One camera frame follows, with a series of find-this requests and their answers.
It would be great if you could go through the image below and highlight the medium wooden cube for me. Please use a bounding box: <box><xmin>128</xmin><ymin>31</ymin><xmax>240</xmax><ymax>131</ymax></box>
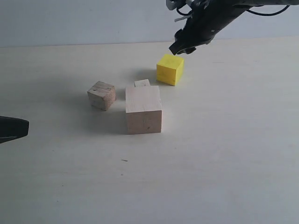
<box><xmin>87</xmin><ymin>81</ymin><xmax>116</xmax><ymax>111</ymax></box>

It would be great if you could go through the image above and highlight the thin black cable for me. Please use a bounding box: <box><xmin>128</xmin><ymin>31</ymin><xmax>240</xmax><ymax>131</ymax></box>
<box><xmin>246</xmin><ymin>4</ymin><xmax>290</xmax><ymax>17</ymax></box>

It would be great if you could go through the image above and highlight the yellow cube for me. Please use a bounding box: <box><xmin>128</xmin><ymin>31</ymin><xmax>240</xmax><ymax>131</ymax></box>
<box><xmin>157</xmin><ymin>54</ymin><xmax>185</xmax><ymax>86</ymax></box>

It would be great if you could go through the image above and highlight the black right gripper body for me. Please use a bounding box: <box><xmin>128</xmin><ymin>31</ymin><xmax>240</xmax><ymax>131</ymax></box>
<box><xmin>175</xmin><ymin>0</ymin><xmax>248</xmax><ymax>51</ymax></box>

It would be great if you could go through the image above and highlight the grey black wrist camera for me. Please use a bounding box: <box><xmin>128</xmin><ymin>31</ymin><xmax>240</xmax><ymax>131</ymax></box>
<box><xmin>165</xmin><ymin>0</ymin><xmax>186</xmax><ymax>11</ymax></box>

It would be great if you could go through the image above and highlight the large light wooden cube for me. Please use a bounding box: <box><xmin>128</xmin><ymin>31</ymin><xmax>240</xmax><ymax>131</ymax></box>
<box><xmin>125</xmin><ymin>86</ymin><xmax>163</xmax><ymax>134</ymax></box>

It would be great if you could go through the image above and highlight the small wooden cube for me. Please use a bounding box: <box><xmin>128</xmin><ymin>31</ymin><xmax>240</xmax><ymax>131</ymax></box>
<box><xmin>134</xmin><ymin>79</ymin><xmax>150</xmax><ymax>87</ymax></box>

